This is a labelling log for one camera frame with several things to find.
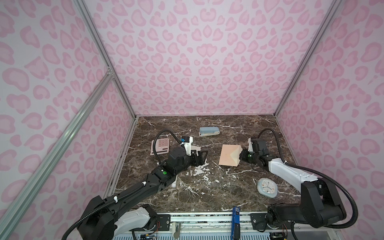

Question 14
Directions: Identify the beige lined letter paper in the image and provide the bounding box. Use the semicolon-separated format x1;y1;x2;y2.
191;146;201;152

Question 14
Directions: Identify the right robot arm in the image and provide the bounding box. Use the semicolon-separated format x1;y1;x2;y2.
240;137;347;228

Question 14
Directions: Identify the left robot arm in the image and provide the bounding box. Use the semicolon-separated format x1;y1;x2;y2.
75;146;208;240

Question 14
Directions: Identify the white glue stick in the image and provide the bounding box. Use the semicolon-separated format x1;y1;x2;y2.
171;178;178;188

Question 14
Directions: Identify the white alarm clock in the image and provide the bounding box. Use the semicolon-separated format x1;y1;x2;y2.
257;178;278;199

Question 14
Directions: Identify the pink calculator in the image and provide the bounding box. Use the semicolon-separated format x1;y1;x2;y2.
156;138;170;155

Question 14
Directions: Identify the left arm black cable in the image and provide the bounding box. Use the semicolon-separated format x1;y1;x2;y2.
61;128;184;240

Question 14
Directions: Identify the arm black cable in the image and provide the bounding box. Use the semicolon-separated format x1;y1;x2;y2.
61;128;184;240
257;128;359;229

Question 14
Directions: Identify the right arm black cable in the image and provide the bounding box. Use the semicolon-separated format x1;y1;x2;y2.
257;128;359;229

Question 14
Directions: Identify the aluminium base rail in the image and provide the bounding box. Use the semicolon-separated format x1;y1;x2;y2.
86;210;343;240

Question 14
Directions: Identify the beige tape piece on rail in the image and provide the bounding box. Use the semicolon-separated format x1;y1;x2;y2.
172;223;181;239

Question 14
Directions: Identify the blue tool on rail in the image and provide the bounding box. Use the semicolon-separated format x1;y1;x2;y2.
231;206;241;240

